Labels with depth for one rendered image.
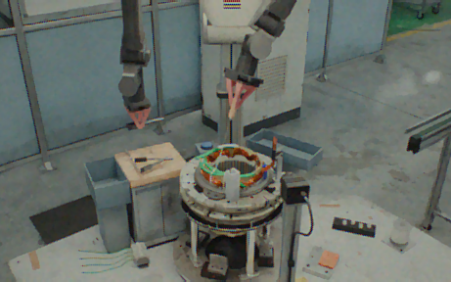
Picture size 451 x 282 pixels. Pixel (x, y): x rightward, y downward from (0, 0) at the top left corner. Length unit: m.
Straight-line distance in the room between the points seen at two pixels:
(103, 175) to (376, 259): 0.95
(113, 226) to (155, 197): 0.17
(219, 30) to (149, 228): 0.72
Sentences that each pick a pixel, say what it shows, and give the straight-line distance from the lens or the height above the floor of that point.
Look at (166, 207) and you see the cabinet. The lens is 1.60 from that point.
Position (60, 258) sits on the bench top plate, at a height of 0.78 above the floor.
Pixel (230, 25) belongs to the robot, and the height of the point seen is 1.44.
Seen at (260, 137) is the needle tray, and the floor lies 1.04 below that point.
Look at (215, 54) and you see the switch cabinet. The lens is 3.76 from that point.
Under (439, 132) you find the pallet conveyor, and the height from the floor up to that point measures 0.73.
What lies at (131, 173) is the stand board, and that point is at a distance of 1.53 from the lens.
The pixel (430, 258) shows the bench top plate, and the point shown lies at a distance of 1.75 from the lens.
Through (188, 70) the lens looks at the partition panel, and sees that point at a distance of 4.04.
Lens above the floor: 1.87
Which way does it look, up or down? 29 degrees down
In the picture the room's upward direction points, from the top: straight up
